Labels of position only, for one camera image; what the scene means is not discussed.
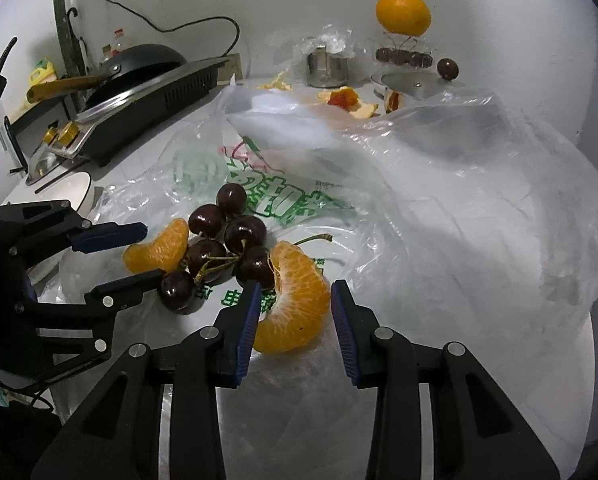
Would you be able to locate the orange peel with red flesh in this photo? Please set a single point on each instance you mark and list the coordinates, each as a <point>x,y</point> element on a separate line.
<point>351,102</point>

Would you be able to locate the grey curved pipe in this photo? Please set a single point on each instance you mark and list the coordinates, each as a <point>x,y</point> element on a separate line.
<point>60,10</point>

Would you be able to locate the steel induction cooker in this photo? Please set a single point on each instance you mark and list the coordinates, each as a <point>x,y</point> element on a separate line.
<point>144,115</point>

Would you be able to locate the dark wooden chopstick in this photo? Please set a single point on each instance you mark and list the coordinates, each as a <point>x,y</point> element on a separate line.
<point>64,176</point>

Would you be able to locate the crumpled clear plastic wrap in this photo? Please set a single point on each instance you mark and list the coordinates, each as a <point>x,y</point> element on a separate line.
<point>336,40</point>

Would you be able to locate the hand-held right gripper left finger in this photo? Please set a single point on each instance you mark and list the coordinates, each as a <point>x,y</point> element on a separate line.
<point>246,330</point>

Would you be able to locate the large peeled orange segment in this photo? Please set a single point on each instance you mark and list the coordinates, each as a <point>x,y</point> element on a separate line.
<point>299,310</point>

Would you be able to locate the black wall hook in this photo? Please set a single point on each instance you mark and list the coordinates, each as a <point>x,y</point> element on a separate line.
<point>71,15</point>

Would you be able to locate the plain orange peel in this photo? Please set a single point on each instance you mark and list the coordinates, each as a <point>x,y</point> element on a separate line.
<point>279,82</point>

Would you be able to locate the yellow oil jug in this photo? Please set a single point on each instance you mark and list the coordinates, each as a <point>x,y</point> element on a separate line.
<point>44,77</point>

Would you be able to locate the red cap bottle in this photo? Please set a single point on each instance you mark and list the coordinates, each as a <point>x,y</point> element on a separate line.
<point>120,41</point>

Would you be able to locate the whole orange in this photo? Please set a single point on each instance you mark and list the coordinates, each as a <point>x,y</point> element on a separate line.
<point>403,12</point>

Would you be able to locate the dark red cherry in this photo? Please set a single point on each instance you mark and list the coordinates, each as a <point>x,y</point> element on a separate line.
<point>206,220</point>
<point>177,291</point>
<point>447,67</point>
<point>231,199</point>
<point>206,257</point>
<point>245,234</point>
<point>255,266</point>

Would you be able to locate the clear green-print plastic bag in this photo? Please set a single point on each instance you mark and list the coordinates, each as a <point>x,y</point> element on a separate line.
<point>429,200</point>

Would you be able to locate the cut orange piece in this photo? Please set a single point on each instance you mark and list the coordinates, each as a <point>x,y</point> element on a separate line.
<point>394,102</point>

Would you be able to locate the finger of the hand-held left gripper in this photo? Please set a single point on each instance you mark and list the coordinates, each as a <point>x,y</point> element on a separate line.
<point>109,236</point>
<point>129,282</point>

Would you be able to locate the steel cup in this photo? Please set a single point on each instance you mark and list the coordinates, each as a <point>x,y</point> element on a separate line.
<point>326,70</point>

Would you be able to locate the clear oil bottle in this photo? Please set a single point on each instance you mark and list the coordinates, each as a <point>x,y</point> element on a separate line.
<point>107,53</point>

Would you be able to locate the brown board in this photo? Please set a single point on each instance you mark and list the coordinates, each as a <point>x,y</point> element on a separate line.
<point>232,67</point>

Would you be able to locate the small peeled orange segment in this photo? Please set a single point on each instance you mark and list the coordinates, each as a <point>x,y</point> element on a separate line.
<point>161,250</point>

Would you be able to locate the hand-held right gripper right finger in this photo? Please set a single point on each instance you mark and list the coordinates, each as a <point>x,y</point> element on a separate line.
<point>343,335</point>

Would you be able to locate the clear plastic cherry box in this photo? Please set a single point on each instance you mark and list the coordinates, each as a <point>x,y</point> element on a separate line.
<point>404,56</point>

